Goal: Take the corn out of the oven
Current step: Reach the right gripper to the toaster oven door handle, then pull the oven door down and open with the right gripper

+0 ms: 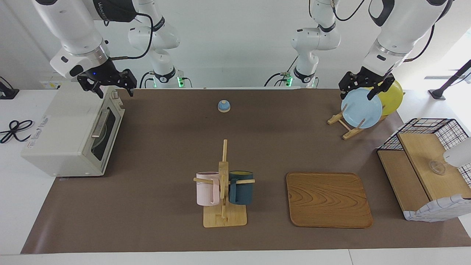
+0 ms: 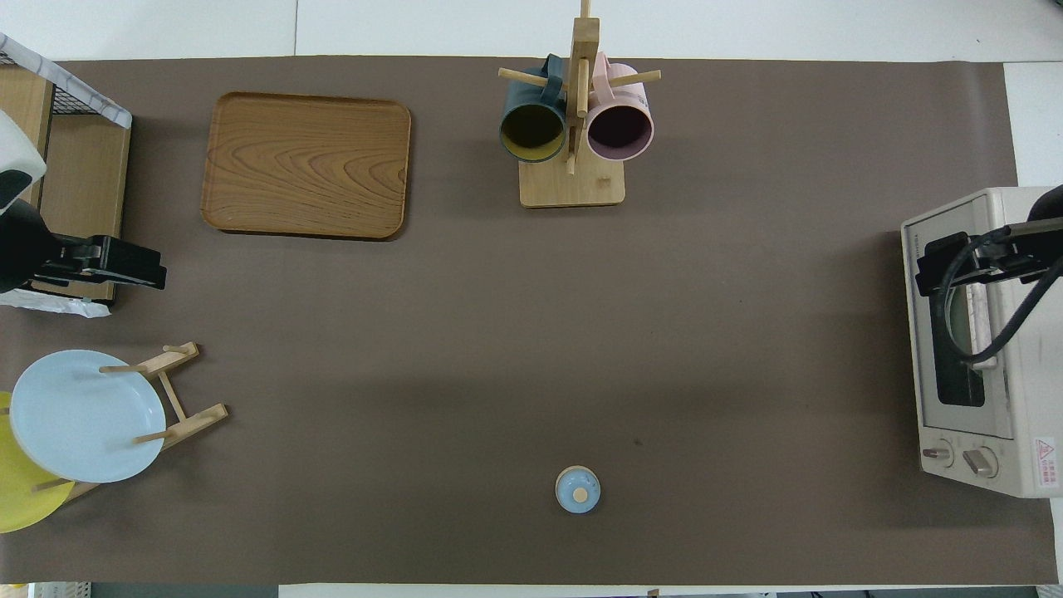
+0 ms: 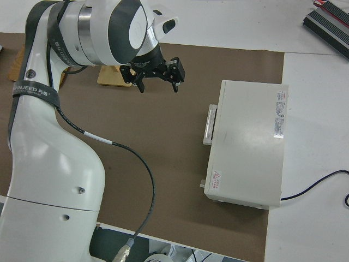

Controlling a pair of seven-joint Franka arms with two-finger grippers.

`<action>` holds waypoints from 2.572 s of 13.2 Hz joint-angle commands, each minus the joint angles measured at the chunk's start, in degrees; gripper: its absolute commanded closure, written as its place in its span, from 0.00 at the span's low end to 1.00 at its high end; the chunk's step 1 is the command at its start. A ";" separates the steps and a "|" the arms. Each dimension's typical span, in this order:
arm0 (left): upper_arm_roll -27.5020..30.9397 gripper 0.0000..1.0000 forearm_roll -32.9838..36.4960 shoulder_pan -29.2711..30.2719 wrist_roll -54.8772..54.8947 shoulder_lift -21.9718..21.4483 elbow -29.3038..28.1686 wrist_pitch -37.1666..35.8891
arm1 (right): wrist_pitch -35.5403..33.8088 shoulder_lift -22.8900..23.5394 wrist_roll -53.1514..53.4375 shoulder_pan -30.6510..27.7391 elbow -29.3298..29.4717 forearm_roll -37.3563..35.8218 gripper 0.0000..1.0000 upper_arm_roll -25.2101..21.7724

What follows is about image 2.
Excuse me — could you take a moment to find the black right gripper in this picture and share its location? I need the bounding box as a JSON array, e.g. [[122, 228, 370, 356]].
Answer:
[[916, 220, 1051, 297]]

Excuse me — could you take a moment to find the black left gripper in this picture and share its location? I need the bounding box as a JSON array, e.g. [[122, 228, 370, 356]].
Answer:
[[33, 235, 168, 292]]

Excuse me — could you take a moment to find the cream toaster oven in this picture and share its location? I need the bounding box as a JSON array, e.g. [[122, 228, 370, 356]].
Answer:
[[901, 186, 1063, 499]]

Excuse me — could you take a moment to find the light blue plate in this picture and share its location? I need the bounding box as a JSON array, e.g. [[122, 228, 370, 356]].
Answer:
[[8, 349, 168, 484]]

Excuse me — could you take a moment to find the wooden plate rack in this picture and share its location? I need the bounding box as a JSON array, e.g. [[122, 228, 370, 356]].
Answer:
[[33, 341, 230, 507]]

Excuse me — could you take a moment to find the white checked cloth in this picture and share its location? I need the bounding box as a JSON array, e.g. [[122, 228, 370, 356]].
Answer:
[[0, 32, 134, 320]]

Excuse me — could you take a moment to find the wooden serving tray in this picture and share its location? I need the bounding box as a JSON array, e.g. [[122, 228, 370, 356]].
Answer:
[[201, 91, 413, 242]]

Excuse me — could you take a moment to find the yellow plate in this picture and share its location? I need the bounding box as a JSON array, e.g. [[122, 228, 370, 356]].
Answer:
[[0, 390, 77, 534]]

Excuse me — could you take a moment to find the pink mug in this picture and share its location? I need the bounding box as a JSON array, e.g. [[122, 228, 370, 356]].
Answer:
[[585, 52, 656, 163]]

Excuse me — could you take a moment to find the brown table mat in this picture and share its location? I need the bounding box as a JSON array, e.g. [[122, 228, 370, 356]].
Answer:
[[0, 56, 1060, 586]]

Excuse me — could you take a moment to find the wooden mug tree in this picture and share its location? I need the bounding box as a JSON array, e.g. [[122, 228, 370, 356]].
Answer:
[[497, 0, 663, 208]]

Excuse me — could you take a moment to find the dark blue mug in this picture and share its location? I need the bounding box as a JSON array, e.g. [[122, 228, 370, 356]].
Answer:
[[498, 54, 569, 164]]

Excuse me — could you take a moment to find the small blue service bell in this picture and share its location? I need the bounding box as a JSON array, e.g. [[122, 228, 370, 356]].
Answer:
[[555, 465, 601, 515]]

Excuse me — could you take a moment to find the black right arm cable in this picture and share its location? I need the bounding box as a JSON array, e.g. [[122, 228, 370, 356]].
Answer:
[[938, 224, 1063, 366]]

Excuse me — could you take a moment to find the wooden shelf with wire basket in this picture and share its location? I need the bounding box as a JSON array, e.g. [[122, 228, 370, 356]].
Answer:
[[0, 33, 134, 321]]

